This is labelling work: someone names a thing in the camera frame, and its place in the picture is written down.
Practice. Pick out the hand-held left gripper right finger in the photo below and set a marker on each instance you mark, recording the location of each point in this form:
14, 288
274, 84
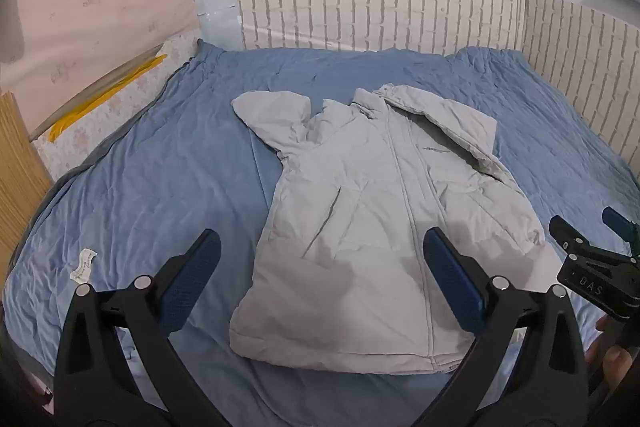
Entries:
452, 279

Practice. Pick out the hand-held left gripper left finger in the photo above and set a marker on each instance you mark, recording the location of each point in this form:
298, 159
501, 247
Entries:
192, 277

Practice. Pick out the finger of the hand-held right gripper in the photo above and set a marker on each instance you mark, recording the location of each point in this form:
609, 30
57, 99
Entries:
567, 234
620, 222

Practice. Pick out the light grey padded jacket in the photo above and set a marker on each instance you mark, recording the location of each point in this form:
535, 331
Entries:
360, 217

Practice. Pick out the person's right hand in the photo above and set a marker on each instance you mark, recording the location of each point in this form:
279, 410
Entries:
616, 359

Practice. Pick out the blue bed sheet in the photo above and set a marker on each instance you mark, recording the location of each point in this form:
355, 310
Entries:
165, 172

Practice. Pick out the white sheet label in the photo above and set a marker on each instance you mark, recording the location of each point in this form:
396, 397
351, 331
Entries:
84, 266

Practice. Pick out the floral mattress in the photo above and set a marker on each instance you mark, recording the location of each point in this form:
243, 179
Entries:
125, 107

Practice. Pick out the wooden board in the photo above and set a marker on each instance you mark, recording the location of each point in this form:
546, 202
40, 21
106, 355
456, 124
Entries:
22, 182

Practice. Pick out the pink headboard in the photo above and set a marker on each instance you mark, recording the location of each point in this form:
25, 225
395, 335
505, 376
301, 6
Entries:
85, 17

